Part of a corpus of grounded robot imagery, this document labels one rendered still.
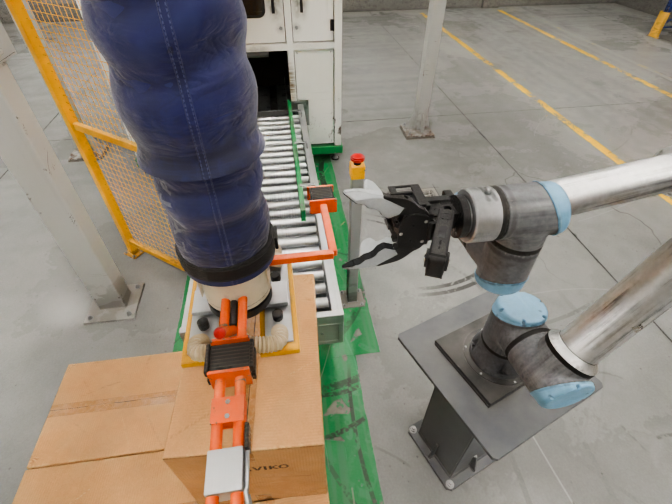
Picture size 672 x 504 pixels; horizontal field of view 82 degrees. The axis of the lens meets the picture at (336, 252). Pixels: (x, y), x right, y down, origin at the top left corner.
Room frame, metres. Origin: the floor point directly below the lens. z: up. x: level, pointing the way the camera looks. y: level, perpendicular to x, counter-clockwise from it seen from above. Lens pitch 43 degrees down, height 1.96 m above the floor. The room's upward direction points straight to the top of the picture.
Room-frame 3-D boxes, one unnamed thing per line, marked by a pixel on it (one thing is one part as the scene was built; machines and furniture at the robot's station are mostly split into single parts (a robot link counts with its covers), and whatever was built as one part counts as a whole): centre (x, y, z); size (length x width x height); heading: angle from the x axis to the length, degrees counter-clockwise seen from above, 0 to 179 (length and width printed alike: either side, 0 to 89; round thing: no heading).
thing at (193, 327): (0.67, 0.35, 1.14); 0.34 x 0.10 x 0.05; 9
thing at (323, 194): (1.02, 0.05, 1.24); 0.09 x 0.08 x 0.05; 99
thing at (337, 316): (1.02, 0.31, 0.58); 0.70 x 0.03 x 0.06; 98
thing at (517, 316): (0.74, -0.57, 0.96); 0.17 x 0.15 x 0.18; 14
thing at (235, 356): (0.44, 0.22, 1.24); 0.10 x 0.08 x 0.06; 99
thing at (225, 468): (0.23, 0.19, 1.23); 0.07 x 0.07 x 0.04; 9
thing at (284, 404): (0.67, 0.25, 0.74); 0.60 x 0.40 x 0.40; 5
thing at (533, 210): (0.52, -0.31, 1.57); 0.12 x 0.09 x 0.10; 99
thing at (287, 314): (0.70, 0.16, 1.14); 0.34 x 0.10 x 0.05; 9
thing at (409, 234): (0.50, -0.14, 1.58); 0.12 x 0.09 x 0.08; 99
